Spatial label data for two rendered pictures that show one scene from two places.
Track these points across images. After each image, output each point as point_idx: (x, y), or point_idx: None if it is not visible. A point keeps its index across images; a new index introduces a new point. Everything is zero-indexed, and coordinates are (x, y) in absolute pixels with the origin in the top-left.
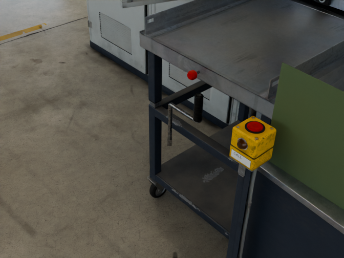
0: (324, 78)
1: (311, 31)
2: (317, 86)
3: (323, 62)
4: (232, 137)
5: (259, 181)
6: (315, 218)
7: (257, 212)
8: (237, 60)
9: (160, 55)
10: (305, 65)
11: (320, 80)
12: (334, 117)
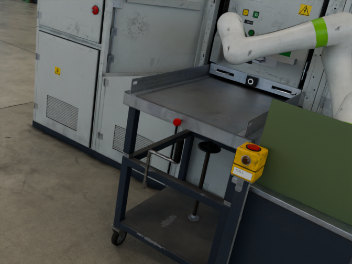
0: None
1: (250, 101)
2: (301, 113)
3: None
4: (236, 156)
5: (246, 199)
6: (299, 221)
7: (241, 228)
8: (208, 113)
9: (143, 110)
10: (264, 115)
11: None
12: (315, 136)
